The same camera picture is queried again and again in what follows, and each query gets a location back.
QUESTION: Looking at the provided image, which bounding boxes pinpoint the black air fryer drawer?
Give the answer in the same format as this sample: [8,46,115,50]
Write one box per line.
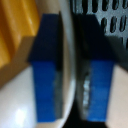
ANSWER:
[70,0,128,68]

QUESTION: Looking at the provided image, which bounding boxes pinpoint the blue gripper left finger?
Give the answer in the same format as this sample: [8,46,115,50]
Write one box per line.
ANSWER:
[27,13,65,123]

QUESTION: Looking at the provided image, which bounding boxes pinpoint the small white bowl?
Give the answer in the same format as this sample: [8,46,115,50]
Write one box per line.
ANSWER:
[0,0,79,128]

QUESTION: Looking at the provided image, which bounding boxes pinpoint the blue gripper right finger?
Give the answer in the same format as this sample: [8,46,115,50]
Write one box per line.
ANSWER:
[76,15,116,123]

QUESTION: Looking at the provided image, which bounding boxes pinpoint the yellow food in bowl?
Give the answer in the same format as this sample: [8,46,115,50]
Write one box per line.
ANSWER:
[0,0,43,69]

